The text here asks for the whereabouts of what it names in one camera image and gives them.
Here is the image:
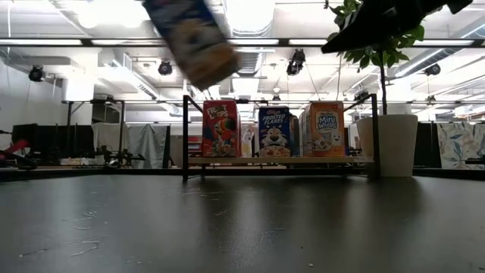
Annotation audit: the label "white plant pot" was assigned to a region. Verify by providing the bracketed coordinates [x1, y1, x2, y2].
[355, 113, 419, 178]

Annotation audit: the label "black curved stand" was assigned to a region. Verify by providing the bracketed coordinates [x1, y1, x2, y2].
[0, 150, 38, 171]

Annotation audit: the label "green potted tree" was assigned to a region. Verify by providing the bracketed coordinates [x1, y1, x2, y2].
[326, 0, 426, 115]

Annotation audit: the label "black partition panel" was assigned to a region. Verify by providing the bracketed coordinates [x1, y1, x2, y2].
[412, 121, 443, 169]

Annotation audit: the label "black monitors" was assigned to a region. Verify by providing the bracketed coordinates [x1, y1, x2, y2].
[11, 124, 95, 161]

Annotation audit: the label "Froot Loops cereal box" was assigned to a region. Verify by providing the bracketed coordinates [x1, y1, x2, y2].
[202, 99, 240, 158]

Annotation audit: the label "Mini Wheats cereal box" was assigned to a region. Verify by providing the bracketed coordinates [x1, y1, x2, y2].
[299, 101, 346, 158]

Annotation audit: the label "black background table frame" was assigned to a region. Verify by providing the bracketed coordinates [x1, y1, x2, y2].
[62, 99, 127, 152]

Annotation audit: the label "white cloth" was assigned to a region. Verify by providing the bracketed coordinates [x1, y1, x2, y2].
[90, 121, 128, 152]

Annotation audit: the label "red bar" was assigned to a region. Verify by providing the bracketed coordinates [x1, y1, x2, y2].
[0, 139, 30, 156]

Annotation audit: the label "Frosted Flakes cereal box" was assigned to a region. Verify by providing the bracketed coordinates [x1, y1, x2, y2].
[142, 0, 243, 91]
[258, 106, 292, 158]

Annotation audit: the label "floral print panel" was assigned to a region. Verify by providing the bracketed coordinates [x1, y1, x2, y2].
[436, 121, 485, 171]

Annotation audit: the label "gray cloth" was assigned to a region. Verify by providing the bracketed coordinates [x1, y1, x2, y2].
[127, 124, 171, 170]

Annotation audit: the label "black ceiling light rail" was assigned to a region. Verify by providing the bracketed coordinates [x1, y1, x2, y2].
[0, 36, 485, 49]

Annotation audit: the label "wooden shelf black frame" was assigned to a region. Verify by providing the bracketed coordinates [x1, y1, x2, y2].
[181, 93, 382, 182]

